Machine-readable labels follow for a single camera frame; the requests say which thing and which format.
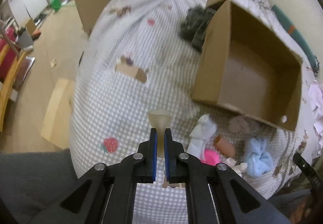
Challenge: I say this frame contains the pink rubber duck toy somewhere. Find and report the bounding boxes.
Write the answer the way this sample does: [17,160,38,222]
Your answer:
[201,150,221,166]

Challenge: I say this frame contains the cream fluffy scrunchie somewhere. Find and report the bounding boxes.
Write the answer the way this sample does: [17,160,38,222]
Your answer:
[223,157,247,177]

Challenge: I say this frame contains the brown cylindrical soft toy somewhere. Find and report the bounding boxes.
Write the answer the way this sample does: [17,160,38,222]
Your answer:
[214,135,236,157]

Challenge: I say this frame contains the light blue scrunchie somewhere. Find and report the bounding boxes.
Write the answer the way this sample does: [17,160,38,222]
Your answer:
[242,138,273,178]

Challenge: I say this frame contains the white sock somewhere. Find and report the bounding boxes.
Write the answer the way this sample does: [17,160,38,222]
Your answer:
[187,114,217,161]

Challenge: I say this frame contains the pink white crumpled cloth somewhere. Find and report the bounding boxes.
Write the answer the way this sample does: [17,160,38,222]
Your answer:
[308,80,322,148]

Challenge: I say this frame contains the dark grey trouser leg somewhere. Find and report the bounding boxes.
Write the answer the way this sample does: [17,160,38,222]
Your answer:
[1,149,77,223]

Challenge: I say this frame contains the flat cardboard sheet on floor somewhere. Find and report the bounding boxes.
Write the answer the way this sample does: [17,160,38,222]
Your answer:
[41,78,75,150]

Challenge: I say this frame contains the teal orange bolster pillow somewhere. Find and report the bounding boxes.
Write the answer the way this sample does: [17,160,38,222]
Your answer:
[272,5,320,76]

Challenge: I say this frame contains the checkered white bed cover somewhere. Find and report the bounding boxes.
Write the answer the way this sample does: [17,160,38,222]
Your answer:
[70,0,322,223]

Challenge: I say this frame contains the open brown cardboard box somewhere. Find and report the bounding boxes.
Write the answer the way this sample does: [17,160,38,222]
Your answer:
[192,0,302,131]

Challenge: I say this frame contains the dark striped cloth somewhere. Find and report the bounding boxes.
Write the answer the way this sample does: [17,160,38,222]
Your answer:
[180,6,216,53]

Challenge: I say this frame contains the yellow wooden chair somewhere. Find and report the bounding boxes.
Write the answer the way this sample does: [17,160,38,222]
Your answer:
[0,43,27,132]

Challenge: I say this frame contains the grey bucket with items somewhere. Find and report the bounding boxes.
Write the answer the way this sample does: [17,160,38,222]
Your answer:
[17,27,34,47]

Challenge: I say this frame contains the green dustpan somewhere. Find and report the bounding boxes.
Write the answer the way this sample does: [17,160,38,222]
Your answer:
[50,0,62,12]

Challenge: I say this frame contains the white kitchen cabinet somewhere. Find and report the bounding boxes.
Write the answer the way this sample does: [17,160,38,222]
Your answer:
[7,0,48,25]

